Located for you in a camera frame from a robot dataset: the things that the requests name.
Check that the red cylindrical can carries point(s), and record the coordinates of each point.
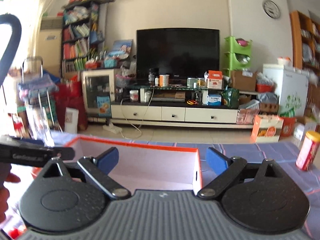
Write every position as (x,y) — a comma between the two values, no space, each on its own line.
(308,150)

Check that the glass mug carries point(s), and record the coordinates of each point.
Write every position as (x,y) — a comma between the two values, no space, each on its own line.
(32,65)

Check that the orange white gift box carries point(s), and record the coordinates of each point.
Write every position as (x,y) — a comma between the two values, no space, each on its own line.
(266,129)

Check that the orange cardboard box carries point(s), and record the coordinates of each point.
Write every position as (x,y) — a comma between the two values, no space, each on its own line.
(143,166)

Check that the round wall clock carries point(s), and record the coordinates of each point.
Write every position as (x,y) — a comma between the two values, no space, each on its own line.
(271,9)

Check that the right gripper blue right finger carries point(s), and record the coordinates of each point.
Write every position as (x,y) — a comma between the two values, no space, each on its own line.
(227,170)

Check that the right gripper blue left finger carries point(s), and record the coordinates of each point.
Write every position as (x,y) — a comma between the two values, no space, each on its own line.
(97,170)

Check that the person left hand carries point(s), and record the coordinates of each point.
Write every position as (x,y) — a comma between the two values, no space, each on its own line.
(4,196)

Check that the white power strip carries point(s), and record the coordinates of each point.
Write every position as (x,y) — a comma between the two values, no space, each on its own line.
(113,129)

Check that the brown cardboard box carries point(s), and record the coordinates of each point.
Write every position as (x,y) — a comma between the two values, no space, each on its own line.
(243,80)

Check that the green stacked storage bins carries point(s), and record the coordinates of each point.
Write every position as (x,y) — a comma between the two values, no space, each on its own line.
(237,55)

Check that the white tv stand with drawers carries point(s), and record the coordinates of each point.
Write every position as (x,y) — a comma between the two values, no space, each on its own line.
(173,114)

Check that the white floor air conditioner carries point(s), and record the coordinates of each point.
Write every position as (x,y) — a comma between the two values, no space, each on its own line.
(49,42)

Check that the white glass door cabinet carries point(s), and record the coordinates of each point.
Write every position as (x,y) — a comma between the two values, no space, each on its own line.
(98,89)

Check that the wooden shelf unit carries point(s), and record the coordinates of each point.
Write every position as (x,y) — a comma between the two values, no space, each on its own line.
(305,39)

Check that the black flat screen television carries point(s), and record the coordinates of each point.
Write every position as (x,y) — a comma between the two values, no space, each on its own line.
(178,52)

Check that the dark bookshelf with books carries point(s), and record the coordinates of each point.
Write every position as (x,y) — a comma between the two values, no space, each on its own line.
(81,35)

